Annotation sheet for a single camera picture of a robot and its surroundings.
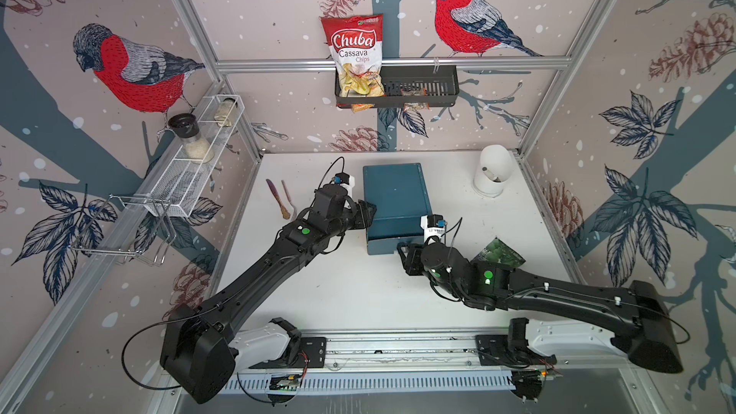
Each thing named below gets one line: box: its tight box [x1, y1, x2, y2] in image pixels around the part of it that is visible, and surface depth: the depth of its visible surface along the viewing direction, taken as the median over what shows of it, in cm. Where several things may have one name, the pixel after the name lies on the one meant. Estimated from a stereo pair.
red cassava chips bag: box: [320, 13, 386, 113], surface depth 85 cm
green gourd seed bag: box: [471, 236, 527, 268], surface depth 92 cm
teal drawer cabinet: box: [363, 162, 434, 256], surface depth 83 cm
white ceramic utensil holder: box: [473, 143, 514, 198], surface depth 102 cm
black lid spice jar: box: [167, 113, 215, 164], surface depth 72 cm
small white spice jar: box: [213, 97, 238, 128], surface depth 87 cm
